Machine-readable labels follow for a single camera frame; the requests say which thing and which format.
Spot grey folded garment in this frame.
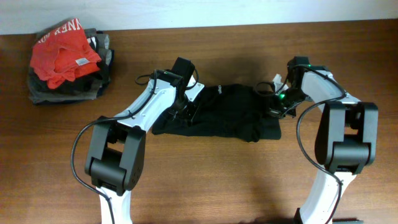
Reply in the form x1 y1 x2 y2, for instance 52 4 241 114
26 28 112 105

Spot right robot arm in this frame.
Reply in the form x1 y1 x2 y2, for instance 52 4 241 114
268 56 378 223

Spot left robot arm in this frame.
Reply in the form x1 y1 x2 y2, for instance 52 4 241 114
85 57 204 223

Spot red folded t-shirt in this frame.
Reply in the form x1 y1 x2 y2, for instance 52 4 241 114
30 18 101 90

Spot dark folded garment stack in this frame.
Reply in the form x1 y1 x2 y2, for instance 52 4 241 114
28 30 115 106

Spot black t-shirt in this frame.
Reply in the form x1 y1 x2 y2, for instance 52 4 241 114
152 84 282 142

